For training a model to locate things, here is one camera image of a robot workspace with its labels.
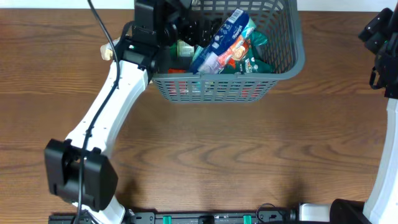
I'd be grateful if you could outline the green capped jar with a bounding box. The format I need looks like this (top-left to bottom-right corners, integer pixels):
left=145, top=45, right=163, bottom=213
left=170, top=40, right=195, bottom=58

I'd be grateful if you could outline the mint green packet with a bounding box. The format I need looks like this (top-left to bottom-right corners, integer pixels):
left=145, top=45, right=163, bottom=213
left=192, top=45, right=204, bottom=63

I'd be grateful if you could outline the Kleenex tissue multipack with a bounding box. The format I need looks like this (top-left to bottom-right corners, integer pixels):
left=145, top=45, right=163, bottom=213
left=188, top=9, right=256, bottom=74

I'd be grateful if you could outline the beige paper pouch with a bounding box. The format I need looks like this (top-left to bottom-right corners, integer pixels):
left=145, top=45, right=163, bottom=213
left=100, top=43, right=113, bottom=61

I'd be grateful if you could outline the green Nescafe coffee bag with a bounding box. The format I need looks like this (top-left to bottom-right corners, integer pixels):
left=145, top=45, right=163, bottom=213
left=219, top=30, right=274, bottom=74

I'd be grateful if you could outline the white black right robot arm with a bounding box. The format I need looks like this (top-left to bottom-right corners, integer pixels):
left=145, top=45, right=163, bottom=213
left=285, top=8, right=397, bottom=223

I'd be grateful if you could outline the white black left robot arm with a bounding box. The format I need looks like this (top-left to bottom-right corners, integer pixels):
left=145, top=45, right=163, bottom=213
left=44, top=1, right=221, bottom=223

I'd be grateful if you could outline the grey plastic lattice basket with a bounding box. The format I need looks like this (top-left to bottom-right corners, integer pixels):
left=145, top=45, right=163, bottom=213
left=152, top=0, right=305, bottom=103

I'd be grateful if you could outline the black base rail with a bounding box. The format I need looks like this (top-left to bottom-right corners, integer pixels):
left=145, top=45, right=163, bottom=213
left=48, top=203, right=333, bottom=224

